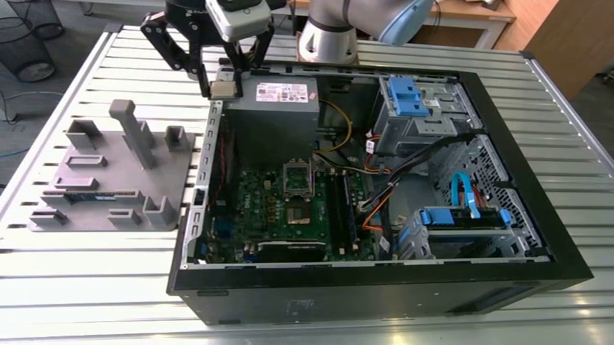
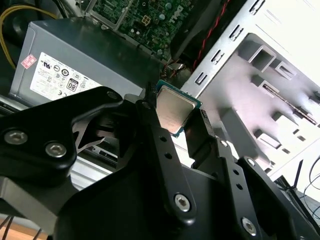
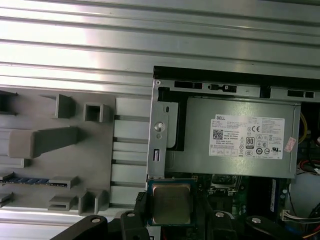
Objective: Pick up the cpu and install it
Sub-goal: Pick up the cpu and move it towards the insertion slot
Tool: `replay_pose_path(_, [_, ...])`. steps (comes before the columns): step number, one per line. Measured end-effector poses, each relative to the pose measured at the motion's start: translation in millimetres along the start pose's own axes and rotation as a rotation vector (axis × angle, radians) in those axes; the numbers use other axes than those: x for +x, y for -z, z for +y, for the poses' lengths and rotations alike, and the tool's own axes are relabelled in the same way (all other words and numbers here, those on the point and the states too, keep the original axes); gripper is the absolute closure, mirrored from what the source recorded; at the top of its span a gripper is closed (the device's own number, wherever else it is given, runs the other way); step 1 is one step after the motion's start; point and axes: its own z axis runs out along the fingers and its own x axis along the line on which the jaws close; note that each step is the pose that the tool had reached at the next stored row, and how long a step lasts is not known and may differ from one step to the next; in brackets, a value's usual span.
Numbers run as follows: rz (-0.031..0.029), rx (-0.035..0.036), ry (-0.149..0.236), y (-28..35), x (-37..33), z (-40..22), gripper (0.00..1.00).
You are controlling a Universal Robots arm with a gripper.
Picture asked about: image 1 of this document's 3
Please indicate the wooden desk with white frame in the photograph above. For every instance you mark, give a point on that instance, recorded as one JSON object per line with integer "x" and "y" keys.
{"x": 479, "y": 16}

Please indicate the silver CPU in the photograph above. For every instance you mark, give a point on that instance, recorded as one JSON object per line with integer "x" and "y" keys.
{"x": 224, "y": 90}

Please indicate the CPU socket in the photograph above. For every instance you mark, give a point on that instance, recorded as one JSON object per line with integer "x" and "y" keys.
{"x": 303, "y": 212}

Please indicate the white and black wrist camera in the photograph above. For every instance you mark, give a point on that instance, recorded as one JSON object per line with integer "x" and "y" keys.
{"x": 239, "y": 21}

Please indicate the brown wooden cabinet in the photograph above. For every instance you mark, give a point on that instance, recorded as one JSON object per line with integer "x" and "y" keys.
{"x": 566, "y": 43}

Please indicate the metal locking lever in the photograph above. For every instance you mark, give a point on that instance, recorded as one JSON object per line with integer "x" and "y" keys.
{"x": 312, "y": 178}

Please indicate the white desk frame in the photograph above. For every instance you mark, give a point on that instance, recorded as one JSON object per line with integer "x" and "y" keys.
{"x": 120, "y": 3}

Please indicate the low grey metal disk bay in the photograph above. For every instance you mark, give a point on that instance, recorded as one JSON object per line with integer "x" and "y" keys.
{"x": 470, "y": 233}

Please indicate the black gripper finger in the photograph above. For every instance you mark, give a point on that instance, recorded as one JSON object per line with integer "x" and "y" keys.
{"x": 262, "y": 50}
{"x": 166, "y": 39}

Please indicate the black PC case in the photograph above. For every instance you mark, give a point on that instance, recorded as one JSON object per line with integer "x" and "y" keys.
{"x": 335, "y": 298}

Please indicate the hard disk in blue carrier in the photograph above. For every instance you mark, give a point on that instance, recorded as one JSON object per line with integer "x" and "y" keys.
{"x": 437, "y": 217}

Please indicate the black graphics card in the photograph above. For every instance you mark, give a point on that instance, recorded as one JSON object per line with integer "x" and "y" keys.
{"x": 292, "y": 251}

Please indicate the grey parts rack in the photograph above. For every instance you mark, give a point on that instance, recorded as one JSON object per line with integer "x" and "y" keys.
{"x": 124, "y": 172}

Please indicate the green motherboard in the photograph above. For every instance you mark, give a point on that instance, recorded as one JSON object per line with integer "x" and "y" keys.
{"x": 259, "y": 215}

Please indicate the empty blue disk carrier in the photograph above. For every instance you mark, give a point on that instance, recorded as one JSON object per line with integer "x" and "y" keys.
{"x": 405, "y": 95}

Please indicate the tall grey metal drive cage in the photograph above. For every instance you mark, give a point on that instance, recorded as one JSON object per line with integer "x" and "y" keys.
{"x": 431, "y": 129}

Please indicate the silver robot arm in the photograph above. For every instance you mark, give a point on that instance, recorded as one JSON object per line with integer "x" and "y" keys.
{"x": 331, "y": 43}

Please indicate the black RAM slot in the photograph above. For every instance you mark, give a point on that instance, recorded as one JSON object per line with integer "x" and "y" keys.
{"x": 336, "y": 212}
{"x": 350, "y": 212}

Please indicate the grey power supply unit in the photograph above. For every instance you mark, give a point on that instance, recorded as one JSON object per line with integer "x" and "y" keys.
{"x": 250, "y": 108}

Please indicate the RAM stick with blue label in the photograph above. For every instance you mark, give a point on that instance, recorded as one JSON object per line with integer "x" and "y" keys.
{"x": 88, "y": 196}

